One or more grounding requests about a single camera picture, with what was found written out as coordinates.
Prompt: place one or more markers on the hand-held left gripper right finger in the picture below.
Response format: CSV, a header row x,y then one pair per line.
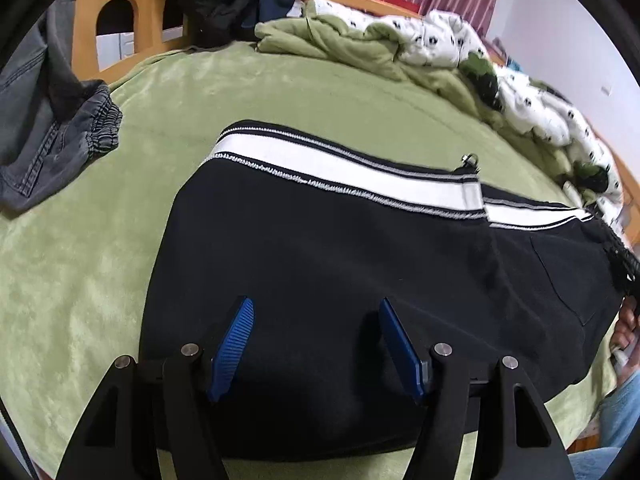
x,y
400,350

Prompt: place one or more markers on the teal item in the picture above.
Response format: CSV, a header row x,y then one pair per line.
x,y
516,65

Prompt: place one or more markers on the white floral quilt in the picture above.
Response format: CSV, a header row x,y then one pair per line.
x,y
440,40

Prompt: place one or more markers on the black pants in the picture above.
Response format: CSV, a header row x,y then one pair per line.
x,y
325,260

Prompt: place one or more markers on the person's right hand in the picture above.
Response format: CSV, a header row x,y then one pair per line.
x,y
625,330

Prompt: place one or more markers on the white drawer cabinet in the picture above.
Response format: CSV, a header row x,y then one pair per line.
x,y
110,50

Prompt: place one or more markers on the wooden bed frame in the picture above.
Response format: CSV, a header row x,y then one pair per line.
x,y
145,15

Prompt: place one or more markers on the navy garment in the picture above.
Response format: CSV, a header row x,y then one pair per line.
x,y
275,0

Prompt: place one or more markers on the green fleece blanket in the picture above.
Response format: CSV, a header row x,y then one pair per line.
x,y
100,285

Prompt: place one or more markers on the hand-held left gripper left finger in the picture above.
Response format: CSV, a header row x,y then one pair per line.
x,y
232,350

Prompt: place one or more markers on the person's blue jeans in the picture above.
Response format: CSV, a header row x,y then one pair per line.
x,y
610,425

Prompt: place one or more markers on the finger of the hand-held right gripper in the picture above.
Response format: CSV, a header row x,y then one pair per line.
x,y
625,267

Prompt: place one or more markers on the grey jeans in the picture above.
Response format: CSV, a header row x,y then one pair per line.
x,y
40,150

